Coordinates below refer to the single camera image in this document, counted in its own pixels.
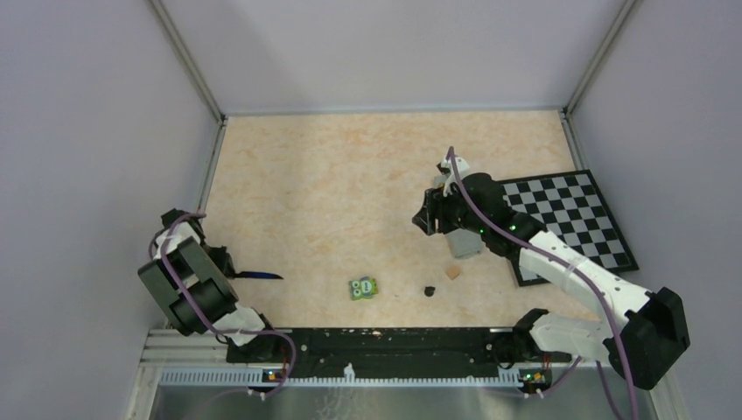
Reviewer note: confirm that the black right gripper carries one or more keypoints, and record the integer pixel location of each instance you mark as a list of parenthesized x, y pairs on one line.
[(434, 208)]

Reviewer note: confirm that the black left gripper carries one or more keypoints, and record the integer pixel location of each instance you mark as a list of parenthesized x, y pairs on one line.
[(224, 261)]

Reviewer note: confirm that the blue pen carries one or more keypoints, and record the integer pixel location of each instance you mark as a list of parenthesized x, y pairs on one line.
[(258, 275)]

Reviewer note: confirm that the grey-green cloth napkin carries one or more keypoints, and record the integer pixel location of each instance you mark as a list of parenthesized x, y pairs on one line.
[(464, 244)]

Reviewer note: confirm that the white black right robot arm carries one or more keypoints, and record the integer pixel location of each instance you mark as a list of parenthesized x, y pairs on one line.
[(640, 333)]

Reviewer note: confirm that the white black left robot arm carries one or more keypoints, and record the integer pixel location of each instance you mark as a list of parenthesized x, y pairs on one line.
[(191, 282)]

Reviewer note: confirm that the small tan wooden block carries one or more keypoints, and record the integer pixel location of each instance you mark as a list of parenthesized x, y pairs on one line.
[(453, 272)]

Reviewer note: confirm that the green owl toy block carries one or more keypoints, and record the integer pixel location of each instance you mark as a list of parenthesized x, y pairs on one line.
[(365, 287)]

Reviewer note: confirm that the black white checkerboard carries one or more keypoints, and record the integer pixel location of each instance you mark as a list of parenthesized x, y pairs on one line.
[(571, 205)]

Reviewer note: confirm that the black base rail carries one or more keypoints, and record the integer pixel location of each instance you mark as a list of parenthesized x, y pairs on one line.
[(395, 353)]

